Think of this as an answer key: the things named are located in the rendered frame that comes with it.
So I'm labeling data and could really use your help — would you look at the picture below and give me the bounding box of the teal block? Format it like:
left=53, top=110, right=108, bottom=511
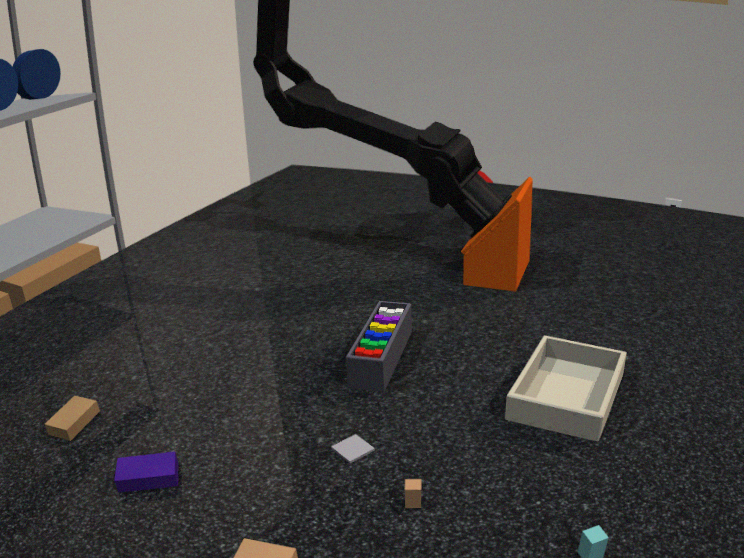
left=577, top=525, right=609, bottom=558

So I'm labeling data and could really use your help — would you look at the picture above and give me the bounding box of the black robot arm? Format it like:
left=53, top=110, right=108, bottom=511
left=253, top=0, right=512, bottom=238

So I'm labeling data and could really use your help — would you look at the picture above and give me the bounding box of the yellow fuse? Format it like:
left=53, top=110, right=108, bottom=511
left=370, top=322, right=396, bottom=334

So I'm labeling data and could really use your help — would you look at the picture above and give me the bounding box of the green fuse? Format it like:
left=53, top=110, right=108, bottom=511
left=360, top=339, right=388, bottom=352

